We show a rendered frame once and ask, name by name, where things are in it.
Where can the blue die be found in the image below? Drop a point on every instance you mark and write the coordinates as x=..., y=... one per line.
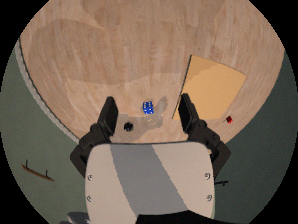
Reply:
x=148, y=107

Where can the orange flat mat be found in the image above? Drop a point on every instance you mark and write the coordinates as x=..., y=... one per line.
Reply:
x=211, y=86

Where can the red die with white pips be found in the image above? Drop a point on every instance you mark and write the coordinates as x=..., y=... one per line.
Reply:
x=229, y=119

